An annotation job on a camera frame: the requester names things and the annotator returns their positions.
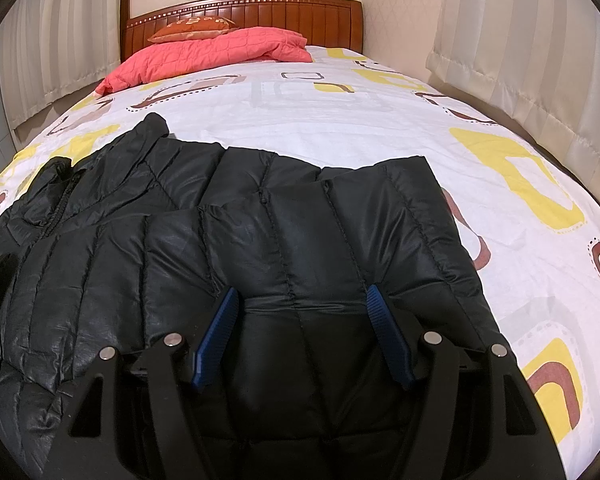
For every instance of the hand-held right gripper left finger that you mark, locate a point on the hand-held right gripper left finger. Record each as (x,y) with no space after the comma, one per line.
(219,332)

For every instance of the wooden headboard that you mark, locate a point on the wooden headboard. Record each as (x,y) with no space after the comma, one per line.
(260,12)

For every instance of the orange patterned pillow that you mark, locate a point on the orange patterned pillow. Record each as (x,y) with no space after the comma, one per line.
(192,27)

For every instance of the black puffer jacket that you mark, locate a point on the black puffer jacket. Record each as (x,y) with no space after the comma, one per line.
(260,240)

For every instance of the cream striped curtain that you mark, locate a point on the cream striped curtain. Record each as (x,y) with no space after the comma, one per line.
(55,40)
(530,60)

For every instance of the bed with patterned sheet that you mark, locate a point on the bed with patterned sheet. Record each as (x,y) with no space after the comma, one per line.
(360,125)

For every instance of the pink red pillow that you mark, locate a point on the pink red pillow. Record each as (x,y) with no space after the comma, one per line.
(205,57)

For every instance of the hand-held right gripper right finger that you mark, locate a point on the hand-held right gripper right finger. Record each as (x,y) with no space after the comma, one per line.
(386,332)

